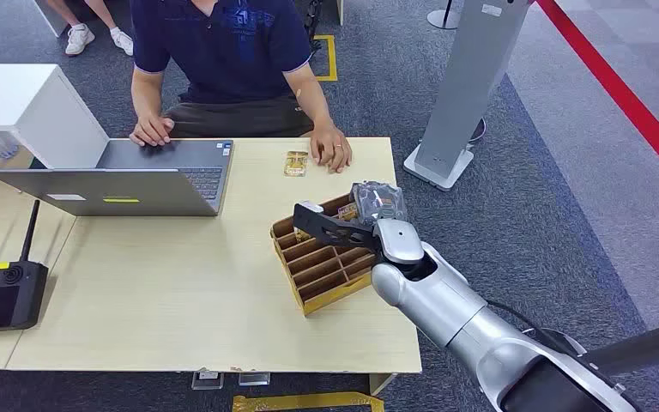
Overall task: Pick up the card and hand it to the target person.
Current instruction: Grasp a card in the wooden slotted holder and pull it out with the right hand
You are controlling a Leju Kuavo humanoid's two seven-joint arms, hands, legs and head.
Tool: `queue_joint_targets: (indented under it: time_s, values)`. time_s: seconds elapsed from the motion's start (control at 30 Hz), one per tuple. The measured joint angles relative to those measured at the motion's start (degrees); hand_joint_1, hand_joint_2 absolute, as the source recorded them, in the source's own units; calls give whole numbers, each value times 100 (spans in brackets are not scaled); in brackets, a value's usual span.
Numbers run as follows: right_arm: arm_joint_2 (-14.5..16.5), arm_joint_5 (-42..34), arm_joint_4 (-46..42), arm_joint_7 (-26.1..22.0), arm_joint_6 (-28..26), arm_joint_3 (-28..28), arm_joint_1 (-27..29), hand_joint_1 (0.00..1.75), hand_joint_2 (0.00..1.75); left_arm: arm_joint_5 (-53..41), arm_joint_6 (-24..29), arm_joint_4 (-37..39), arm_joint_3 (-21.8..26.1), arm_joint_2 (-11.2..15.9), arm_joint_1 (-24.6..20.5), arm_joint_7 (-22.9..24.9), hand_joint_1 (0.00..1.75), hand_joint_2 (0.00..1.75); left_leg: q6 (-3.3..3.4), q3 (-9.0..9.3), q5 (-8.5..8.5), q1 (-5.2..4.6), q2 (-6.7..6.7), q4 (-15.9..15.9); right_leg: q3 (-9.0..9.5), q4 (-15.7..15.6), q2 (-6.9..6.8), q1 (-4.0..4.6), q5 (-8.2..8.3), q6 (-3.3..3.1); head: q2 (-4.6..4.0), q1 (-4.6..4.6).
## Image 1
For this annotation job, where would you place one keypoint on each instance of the person's left hand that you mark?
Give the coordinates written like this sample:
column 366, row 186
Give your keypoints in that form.
column 329, row 145

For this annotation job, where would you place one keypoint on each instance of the person's right hand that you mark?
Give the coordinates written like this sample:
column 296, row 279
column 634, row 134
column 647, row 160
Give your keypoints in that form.
column 150, row 131

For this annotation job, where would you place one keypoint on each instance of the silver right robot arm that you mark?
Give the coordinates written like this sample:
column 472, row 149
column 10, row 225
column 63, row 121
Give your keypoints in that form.
column 449, row 307

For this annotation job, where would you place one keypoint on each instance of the seated person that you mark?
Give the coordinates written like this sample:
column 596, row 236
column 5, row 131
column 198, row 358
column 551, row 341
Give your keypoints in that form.
column 233, row 51

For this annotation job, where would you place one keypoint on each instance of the person with white shoes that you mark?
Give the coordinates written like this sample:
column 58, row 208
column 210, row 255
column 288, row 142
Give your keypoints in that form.
column 79, row 38

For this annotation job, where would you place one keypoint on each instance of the wooden slotted card organizer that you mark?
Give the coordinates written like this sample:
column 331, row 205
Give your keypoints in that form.
column 318, row 273

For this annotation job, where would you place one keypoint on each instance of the grey laptop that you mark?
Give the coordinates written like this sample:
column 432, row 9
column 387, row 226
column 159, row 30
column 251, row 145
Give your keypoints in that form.
column 136, row 193

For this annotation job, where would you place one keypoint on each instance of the white box cabinet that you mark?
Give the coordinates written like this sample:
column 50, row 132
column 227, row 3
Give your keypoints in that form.
column 22, row 102

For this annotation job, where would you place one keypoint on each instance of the dark round floor base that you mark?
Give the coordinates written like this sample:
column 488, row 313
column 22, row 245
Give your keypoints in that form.
column 477, row 131

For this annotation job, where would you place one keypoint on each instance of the grey kiosk stand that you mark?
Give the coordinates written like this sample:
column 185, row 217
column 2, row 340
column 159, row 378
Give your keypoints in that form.
column 471, row 85

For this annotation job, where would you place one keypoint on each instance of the white stanchion base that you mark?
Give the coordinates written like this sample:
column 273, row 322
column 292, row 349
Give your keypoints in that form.
column 442, row 18

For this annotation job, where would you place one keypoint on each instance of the black controller with antennas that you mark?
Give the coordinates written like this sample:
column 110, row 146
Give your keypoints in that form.
column 0, row 295

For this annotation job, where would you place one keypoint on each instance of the pale wooden table leg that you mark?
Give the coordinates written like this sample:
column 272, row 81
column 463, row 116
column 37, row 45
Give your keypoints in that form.
column 380, row 382

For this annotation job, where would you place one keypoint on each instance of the clear acrylic clip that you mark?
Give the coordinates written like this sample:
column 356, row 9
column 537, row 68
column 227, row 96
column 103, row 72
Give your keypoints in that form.
column 253, row 379
column 207, row 380

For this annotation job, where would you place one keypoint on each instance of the dark grey bar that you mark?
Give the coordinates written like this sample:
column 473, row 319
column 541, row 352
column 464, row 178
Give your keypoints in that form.
column 642, row 344

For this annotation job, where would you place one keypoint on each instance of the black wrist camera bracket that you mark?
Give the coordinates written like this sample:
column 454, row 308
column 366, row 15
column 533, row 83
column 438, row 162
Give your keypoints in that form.
column 329, row 228

